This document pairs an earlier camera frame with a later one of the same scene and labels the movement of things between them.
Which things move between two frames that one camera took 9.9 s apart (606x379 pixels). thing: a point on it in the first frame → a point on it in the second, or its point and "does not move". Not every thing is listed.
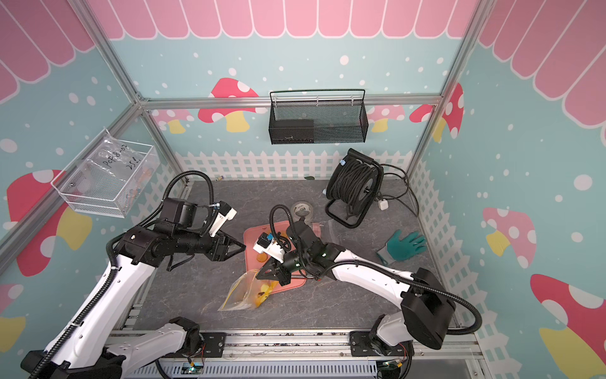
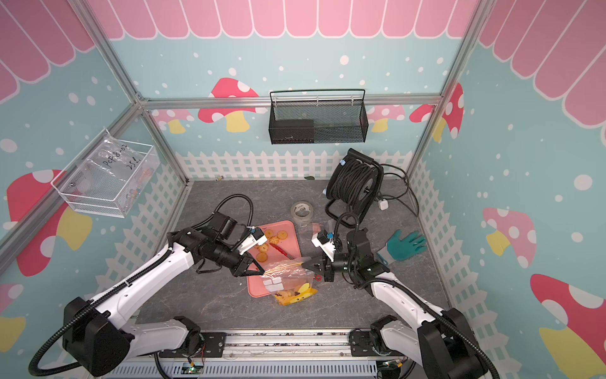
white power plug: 383,204 does not move
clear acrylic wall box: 106,176 does not move
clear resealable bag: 248,293 → 289,282
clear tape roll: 301,209 does not move
